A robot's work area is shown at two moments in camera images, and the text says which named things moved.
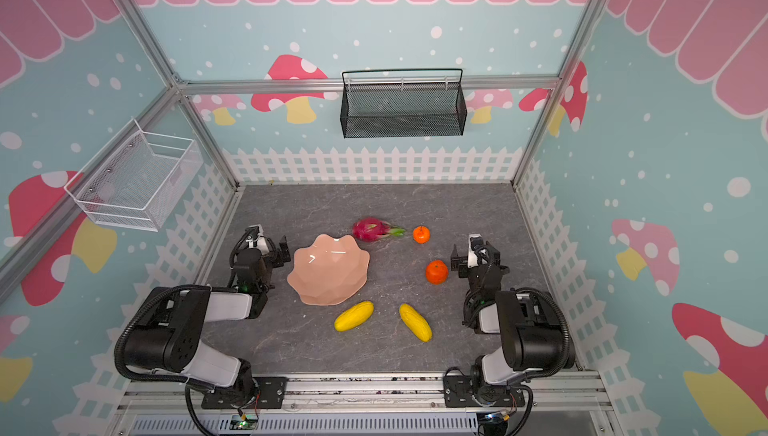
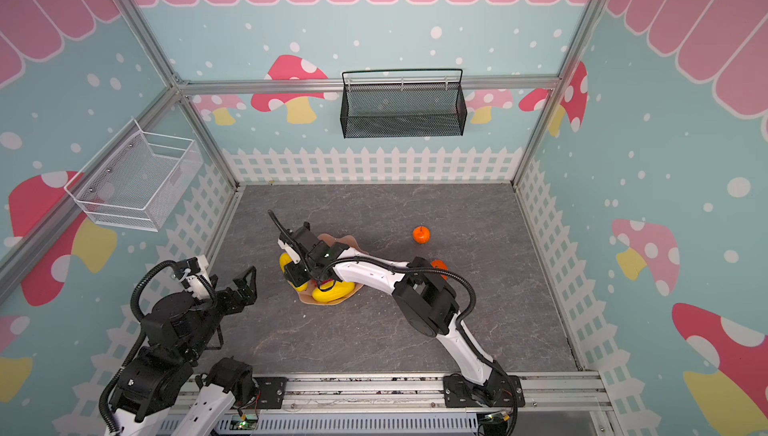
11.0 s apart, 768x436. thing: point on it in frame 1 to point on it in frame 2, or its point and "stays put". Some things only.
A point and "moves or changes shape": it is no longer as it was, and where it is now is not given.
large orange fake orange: [436, 272] stays put
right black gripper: [480, 262] to [294, 242]
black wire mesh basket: [403, 102] stays put
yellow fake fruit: [415, 322] moves or changes shape
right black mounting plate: [462, 391] stays put
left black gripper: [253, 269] to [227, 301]
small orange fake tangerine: [421, 234] stays put
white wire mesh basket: [137, 182] stays put
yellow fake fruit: [354, 316] to [285, 259]
